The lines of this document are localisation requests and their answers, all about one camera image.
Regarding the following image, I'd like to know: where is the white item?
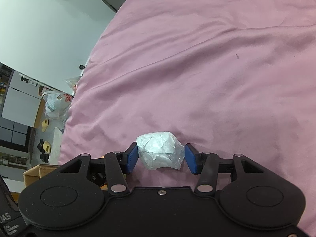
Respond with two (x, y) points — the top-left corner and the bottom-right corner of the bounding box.
(136, 132), (185, 170)

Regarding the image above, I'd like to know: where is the open cardboard box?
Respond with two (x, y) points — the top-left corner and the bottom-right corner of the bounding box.
(23, 164), (59, 187)

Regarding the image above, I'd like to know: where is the cream towel on floor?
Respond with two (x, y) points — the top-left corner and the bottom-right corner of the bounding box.
(49, 127), (63, 165)

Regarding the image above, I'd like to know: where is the yellow slipper near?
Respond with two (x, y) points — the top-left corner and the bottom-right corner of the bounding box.
(42, 141), (51, 153)

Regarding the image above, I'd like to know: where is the yellow slipper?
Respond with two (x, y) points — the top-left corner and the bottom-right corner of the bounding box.
(41, 119), (49, 132)
(42, 141), (51, 153)

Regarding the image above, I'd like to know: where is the black slipper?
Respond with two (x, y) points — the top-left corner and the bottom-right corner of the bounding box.
(37, 139), (49, 163)

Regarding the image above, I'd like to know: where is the yellow slipper far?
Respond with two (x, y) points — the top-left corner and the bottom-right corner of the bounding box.
(41, 119), (49, 132)

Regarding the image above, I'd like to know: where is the white plastic shopping bag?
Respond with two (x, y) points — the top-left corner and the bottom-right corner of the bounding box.
(42, 91), (73, 121)

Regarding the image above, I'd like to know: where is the small clear trash bag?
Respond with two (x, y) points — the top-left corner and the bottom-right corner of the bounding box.
(66, 76), (81, 93)

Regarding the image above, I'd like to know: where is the pink bed sheet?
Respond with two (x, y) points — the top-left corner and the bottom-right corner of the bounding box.
(59, 0), (315, 236)

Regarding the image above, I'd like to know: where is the white cabinet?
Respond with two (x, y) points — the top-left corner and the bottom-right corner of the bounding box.
(1, 70), (42, 127)

